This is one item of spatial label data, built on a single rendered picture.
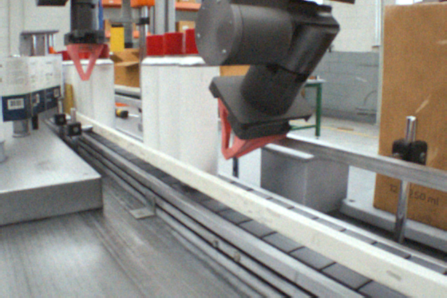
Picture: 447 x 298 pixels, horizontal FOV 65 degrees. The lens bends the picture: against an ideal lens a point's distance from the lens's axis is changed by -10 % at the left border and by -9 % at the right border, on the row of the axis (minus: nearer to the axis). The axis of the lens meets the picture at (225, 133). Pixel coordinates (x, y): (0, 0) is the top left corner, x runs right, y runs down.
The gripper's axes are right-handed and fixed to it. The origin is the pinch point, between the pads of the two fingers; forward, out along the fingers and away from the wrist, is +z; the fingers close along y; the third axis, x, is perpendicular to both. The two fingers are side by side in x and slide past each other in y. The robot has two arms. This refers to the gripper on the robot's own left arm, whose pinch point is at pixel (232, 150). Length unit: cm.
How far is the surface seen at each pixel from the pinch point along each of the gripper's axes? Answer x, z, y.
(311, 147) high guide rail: 6.4, -7.8, -3.0
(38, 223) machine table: -5.6, 18.5, 21.4
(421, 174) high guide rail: 16.1, -15.9, -2.8
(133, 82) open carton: -234, 210, -111
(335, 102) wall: -280, 326, -539
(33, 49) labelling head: -73, 41, 11
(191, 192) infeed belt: 0.7, 6.9, 3.5
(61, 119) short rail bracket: -45, 41, 8
